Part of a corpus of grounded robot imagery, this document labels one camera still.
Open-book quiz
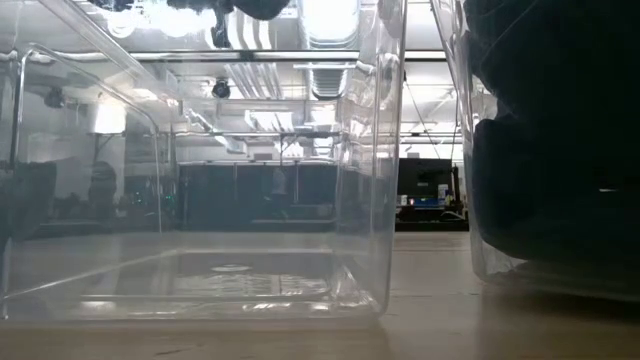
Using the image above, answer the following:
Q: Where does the black cap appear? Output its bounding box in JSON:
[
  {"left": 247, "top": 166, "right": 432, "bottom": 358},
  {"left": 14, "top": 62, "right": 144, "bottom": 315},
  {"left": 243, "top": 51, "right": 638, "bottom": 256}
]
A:
[{"left": 471, "top": 112, "right": 640, "bottom": 264}]

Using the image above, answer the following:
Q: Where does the black workstation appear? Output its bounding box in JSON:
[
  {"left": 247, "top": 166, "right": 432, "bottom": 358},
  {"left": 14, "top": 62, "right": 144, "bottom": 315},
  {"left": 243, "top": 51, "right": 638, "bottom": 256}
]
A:
[{"left": 396, "top": 158, "right": 469, "bottom": 232}]

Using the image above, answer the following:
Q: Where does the large clear plastic bin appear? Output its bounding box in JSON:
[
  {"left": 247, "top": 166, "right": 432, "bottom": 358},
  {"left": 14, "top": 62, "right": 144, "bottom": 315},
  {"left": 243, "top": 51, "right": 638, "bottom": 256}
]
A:
[{"left": 0, "top": 0, "right": 409, "bottom": 321}]

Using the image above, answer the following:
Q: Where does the small clear plastic bin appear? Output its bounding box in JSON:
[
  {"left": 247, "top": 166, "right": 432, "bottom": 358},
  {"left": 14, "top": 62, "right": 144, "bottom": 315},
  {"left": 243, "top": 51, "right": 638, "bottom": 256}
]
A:
[{"left": 429, "top": 0, "right": 640, "bottom": 304}]

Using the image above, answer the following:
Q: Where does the black partition wall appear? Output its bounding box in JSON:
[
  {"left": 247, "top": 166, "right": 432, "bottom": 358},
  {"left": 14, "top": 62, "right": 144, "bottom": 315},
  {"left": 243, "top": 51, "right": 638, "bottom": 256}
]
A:
[{"left": 177, "top": 162, "right": 341, "bottom": 232}]

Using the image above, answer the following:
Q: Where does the small black round camera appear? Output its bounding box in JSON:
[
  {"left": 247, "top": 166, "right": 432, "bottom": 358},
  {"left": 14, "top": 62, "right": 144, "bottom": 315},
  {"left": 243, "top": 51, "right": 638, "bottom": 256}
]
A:
[{"left": 210, "top": 78, "right": 232, "bottom": 100}]

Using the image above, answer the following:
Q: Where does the horizontal overhead frame bar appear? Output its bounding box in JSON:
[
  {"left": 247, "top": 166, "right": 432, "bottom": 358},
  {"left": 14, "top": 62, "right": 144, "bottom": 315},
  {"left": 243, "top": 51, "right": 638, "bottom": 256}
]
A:
[{"left": 0, "top": 48, "right": 451, "bottom": 64}]

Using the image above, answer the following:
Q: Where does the silver ceiling ventilation duct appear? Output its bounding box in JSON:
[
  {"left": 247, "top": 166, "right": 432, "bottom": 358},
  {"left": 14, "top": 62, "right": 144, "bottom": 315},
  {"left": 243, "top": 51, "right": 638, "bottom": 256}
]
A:
[{"left": 298, "top": 0, "right": 362, "bottom": 100}]

